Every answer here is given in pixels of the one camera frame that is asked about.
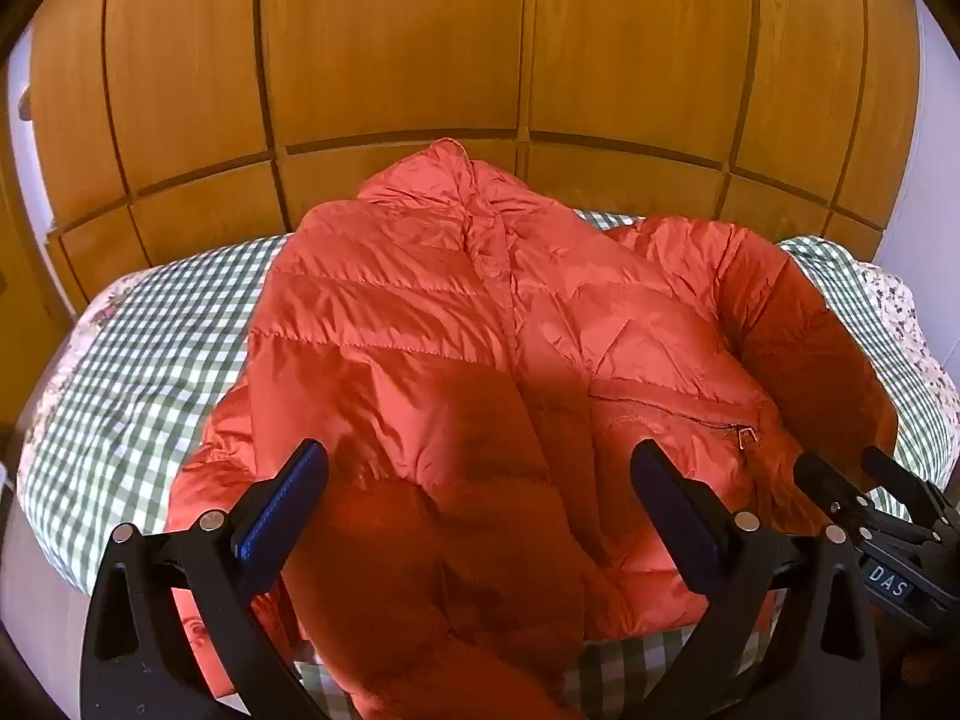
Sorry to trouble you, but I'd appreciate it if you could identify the green checked bed cover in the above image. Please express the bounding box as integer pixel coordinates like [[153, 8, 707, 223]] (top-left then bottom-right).
[[15, 210, 960, 720]]

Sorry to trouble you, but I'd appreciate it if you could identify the wooden wardrobe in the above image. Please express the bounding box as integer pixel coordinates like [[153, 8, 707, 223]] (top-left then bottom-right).
[[19, 0, 925, 316]]

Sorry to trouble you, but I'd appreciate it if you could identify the orange puffer jacket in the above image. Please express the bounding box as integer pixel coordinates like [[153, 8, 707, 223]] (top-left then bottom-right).
[[163, 137, 899, 720]]

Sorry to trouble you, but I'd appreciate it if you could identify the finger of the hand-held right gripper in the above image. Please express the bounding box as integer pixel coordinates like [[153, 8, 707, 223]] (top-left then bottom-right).
[[861, 446, 960, 541], [793, 450, 878, 541]]

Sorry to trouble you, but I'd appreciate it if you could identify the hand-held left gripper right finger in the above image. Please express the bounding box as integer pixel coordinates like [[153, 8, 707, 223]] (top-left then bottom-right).
[[630, 439, 882, 720]]

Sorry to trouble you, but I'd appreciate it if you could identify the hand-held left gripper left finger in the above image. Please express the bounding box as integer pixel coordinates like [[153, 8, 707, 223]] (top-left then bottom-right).
[[79, 439, 331, 720]]

